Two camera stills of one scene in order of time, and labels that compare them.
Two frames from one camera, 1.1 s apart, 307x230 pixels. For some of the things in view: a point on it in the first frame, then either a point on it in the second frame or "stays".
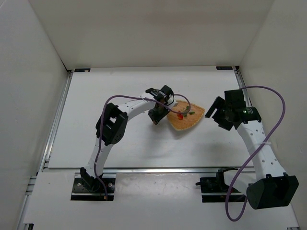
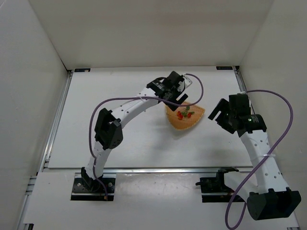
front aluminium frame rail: (60, 171) stays
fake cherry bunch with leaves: (184, 111) stays
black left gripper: (157, 114) to (175, 88)
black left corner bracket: (84, 70) stays
